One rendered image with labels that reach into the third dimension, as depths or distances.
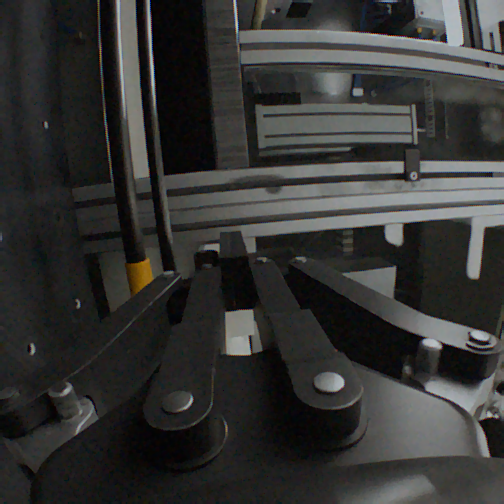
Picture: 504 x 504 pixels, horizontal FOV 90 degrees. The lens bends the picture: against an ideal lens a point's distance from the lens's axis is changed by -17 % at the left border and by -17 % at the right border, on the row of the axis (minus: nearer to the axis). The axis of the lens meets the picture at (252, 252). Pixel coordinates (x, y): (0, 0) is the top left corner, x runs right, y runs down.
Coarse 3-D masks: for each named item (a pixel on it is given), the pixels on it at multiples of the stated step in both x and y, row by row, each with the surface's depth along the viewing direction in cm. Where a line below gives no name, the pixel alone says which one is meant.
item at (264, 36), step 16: (240, 32) 33; (256, 32) 33; (272, 32) 33; (288, 32) 33; (304, 32) 33; (320, 32) 33; (336, 32) 34; (240, 48) 34; (416, 48) 35; (432, 48) 35; (448, 48) 35; (464, 48) 35; (384, 64) 35; (400, 64) 35; (416, 64) 35; (432, 64) 35; (448, 64) 36; (464, 64) 36; (496, 64) 37
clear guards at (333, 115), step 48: (480, 0) 33; (288, 96) 35; (336, 96) 36; (384, 96) 36; (432, 96) 37; (480, 96) 37; (288, 144) 37; (336, 144) 37; (384, 144) 38; (432, 144) 38; (480, 144) 39
